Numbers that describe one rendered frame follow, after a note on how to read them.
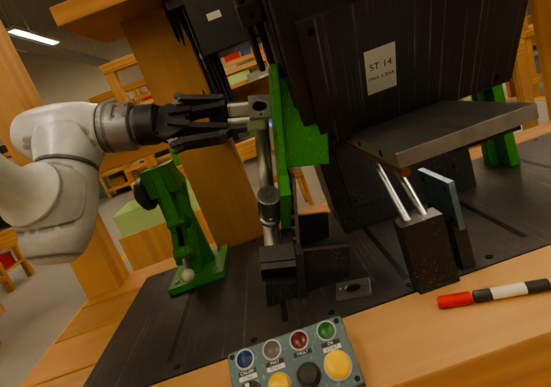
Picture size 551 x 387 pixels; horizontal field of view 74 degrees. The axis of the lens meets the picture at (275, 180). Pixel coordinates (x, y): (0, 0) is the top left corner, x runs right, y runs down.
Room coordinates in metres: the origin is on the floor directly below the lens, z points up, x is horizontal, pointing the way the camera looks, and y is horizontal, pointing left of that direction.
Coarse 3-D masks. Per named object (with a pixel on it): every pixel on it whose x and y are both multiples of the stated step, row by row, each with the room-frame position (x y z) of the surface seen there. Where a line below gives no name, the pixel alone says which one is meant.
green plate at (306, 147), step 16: (272, 64) 0.56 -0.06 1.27; (272, 80) 0.56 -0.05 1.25; (272, 96) 0.57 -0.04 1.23; (288, 96) 0.57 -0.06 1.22; (272, 112) 0.62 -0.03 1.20; (288, 112) 0.57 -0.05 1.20; (288, 128) 0.57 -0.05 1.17; (304, 128) 0.57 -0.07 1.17; (288, 144) 0.57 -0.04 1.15; (304, 144) 0.57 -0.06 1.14; (320, 144) 0.57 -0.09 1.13; (288, 160) 0.57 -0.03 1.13; (304, 160) 0.57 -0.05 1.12; (320, 160) 0.57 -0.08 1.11
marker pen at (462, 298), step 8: (536, 280) 0.38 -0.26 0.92; (544, 280) 0.38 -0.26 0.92; (488, 288) 0.40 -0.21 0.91; (496, 288) 0.39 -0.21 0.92; (504, 288) 0.39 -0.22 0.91; (512, 288) 0.38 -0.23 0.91; (520, 288) 0.38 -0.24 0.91; (528, 288) 0.38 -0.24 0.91; (536, 288) 0.37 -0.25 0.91; (544, 288) 0.37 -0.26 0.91; (440, 296) 0.41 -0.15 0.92; (448, 296) 0.41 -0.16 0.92; (456, 296) 0.40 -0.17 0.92; (464, 296) 0.40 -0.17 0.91; (472, 296) 0.40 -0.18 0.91; (480, 296) 0.39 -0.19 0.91; (488, 296) 0.39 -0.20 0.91; (496, 296) 0.39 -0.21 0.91; (504, 296) 0.38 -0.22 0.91; (512, 296) 0.38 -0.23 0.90; (440, 304) 0.41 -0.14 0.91; (448, 304) 0.40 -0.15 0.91; (456, 304) 0.40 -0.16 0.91; (464, 304) 0.40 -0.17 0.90
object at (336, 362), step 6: (330, 354) 0.35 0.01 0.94; (336, 354) 0.35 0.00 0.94; (342, 354) 0.35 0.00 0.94; (330, 360) 0.35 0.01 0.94; (336, 360) 0.35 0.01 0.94; (342, 360) 0.34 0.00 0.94; (348, 360) 0.35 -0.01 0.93; (330, 366) 0.34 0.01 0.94; (336, 366) 0.34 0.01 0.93; (342, 366) 0.34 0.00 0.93; (348, 366) 0.34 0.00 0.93; (330, 372) 0.34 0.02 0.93; (336, 372) 0.34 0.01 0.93; (342, 372) 0.34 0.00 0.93; (348, 372) 0.34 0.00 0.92; (336, 378) 0.34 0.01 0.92; (342, 378) 0.34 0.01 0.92
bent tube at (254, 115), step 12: (252, 96) 0.69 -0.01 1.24; (264, 96) 0.68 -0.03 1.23; (252, 108) 0.66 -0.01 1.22; (264, 108) 0.69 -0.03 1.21; (252, 120) 0.65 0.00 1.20; (264, 132) 0.70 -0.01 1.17; (264, 144) 0.72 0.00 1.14; (264, 156) 0.72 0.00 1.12; (264, 168) 0.72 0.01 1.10; (264, 180) 0.71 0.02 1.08; (264, 228) 0.63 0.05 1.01; (276, 228) 0.62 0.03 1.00; (264, 240) 0.61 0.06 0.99; (276, 240) 0.60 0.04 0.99
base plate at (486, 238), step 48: (528, 144) 0.84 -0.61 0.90; (480, 192) 0.69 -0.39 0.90; (528, 192) 0.62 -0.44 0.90; (336, 240) 0.71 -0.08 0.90; (384, 240) 0.64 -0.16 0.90; (480, 240) 0.53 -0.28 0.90; (528, 240) 0.48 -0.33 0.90; (144, 288) 0.83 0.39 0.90; (240, 288) 0.66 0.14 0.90; (384, 288) 0.50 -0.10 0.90; (144, 336) 0.61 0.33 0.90; (192, 336) 0.56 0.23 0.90; (240, 336) 0.51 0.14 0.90; (96, 384) 0.52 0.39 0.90; (144, 384) 0.48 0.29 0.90
